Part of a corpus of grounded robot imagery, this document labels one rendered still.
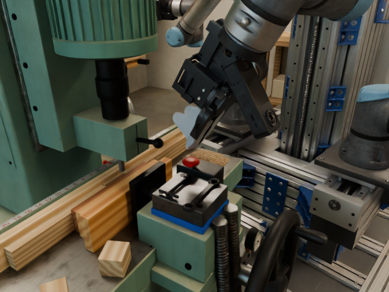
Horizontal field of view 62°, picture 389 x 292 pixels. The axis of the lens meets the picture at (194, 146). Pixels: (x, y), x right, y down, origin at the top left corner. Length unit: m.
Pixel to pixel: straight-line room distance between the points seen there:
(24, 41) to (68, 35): 0.14
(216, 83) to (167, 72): 4.11
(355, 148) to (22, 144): 0.88
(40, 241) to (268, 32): 0.47
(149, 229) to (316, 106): 0.80
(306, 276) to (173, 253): 1.04
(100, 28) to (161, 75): 4.12
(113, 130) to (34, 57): 0.19
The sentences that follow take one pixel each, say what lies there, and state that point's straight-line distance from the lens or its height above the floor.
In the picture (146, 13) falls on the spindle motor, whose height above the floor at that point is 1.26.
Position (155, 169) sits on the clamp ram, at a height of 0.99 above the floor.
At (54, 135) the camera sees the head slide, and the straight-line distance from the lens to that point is 0.70.
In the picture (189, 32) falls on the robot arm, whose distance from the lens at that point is 1.32.
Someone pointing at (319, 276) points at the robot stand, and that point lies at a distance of 1.55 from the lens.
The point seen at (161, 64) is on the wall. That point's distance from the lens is 4.59.
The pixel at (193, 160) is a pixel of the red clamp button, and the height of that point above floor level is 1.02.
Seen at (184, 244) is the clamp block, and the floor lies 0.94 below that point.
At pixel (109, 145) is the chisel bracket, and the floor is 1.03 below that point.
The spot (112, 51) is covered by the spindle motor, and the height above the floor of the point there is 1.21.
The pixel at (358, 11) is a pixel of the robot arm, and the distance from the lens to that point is 0.53.
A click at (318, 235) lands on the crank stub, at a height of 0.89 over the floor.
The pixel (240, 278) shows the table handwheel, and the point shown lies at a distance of 0.65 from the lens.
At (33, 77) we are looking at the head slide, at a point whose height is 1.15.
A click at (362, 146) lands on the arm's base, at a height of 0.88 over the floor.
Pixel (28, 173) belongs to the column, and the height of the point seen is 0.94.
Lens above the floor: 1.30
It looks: 26 degrees down
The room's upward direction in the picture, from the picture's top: straight up
